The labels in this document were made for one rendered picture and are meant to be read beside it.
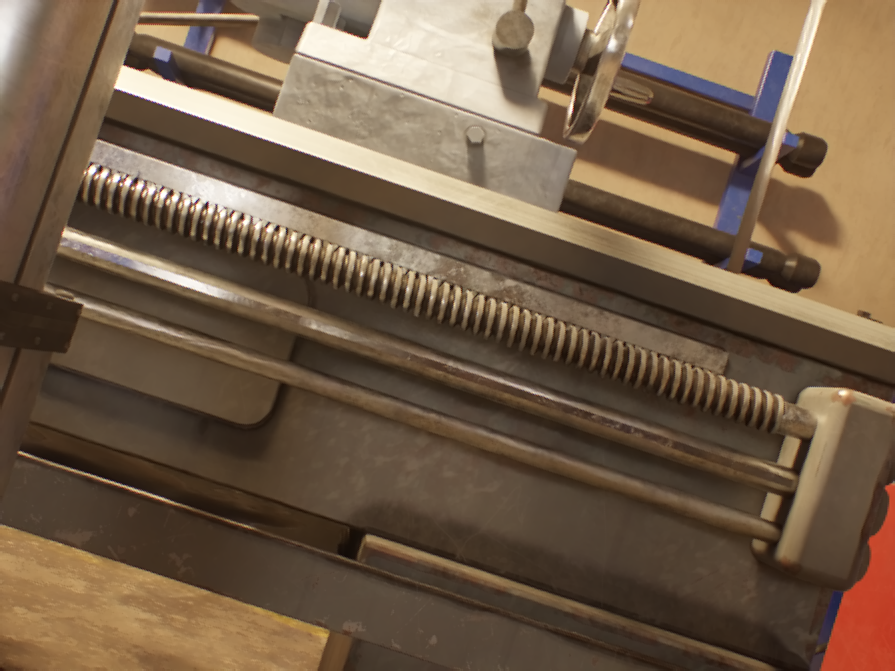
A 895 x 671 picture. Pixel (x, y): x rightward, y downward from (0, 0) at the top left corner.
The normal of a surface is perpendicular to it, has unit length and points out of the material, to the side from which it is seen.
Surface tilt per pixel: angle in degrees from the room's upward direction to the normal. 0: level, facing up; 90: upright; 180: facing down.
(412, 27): 68
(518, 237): 90
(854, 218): 90
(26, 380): 90
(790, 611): 90
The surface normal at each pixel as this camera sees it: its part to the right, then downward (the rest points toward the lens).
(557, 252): 0.06, -0.04
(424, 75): 0.20, -0.48
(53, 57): 0.91, 0.29
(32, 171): 0.95, 0.31
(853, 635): -0.87, -0.31
